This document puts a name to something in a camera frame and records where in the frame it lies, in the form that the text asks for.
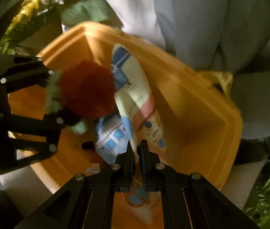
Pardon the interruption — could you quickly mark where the red green plush flower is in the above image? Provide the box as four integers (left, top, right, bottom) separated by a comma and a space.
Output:
44, 60, 115, 134

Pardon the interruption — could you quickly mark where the Mickey Mouse plush toy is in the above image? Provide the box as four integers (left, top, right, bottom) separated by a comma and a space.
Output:
81, 141, 108, 175

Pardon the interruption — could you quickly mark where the orange plastic crate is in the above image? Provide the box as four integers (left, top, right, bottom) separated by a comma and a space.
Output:
7, 21, 244, 229

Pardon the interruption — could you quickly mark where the white plant pot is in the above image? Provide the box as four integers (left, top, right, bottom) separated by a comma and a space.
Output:
221, 160, 267, 210

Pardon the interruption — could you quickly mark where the green pothos plant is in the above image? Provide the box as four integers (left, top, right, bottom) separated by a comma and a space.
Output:
243, 174, 270, 228

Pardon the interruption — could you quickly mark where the sunflower bouquet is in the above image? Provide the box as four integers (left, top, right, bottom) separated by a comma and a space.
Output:
0, 0, 113, 55

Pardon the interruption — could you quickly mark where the grey curtain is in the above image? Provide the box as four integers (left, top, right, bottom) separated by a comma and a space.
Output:
154, 0, 270, 151

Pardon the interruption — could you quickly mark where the beige curtain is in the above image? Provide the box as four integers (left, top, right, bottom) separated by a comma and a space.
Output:
105, 0, 166, 49

